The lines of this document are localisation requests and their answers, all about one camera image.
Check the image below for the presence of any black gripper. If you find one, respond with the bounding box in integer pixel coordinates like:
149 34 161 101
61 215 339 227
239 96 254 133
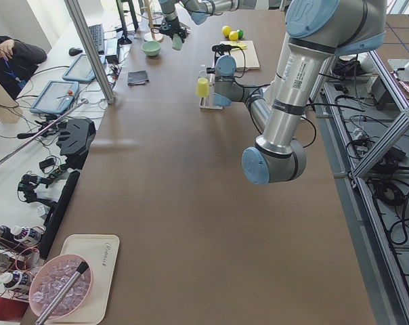
211 43 232 53
158 20 184 37

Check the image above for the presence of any mint green cup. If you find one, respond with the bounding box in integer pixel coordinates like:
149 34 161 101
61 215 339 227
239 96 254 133
172 34 183 51

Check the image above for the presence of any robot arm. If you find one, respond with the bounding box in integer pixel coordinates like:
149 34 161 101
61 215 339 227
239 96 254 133
213 1 387 184
158 0 291 38

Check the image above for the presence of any yellow cup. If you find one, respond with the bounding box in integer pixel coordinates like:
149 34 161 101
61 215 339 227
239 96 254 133
195 77 210 98

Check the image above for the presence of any whole yellow lemon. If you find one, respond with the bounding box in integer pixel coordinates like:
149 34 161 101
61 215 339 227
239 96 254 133
221 25 232 37
228 30 239 41

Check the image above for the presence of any wooden mug tree stand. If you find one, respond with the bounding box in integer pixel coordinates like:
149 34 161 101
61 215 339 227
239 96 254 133
135 0 163 43

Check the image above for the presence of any wooden cutting board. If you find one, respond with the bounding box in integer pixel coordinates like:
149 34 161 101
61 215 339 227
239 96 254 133
220 40 261 72

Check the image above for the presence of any green bowl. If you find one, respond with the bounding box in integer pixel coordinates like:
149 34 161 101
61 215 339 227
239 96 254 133
142 41 161 57

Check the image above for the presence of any grey folded cloth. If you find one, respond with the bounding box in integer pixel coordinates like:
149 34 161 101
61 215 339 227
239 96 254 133
127 70 149 85

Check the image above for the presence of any black keyboard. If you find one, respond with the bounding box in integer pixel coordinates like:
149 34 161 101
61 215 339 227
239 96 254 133
88 24 105 55

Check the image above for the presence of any blue teach pendant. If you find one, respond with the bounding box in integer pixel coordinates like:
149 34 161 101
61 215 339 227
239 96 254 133
62 53 95 84
30 81 79 114

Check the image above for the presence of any black computer mouse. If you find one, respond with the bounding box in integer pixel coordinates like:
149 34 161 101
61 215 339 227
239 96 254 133
68 47 83 57

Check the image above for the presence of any person in black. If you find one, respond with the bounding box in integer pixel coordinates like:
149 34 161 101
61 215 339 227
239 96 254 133
0 36 47 99

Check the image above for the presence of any reacher grabber stick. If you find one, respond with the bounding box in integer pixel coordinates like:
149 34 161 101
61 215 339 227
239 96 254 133
0 98 89 166

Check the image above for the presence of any cream plastic tray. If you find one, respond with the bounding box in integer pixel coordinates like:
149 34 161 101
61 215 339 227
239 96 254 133
29 234 120 324

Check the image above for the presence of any metal muddler stick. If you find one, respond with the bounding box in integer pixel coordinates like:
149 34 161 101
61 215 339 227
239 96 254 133
35 261 89 325

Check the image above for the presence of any pink bowl with ice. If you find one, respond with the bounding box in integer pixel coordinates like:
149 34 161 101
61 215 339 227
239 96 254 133
29 254 93 320

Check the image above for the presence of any white wire cup rack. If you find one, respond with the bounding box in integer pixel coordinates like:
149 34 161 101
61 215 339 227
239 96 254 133
198 64 223 110

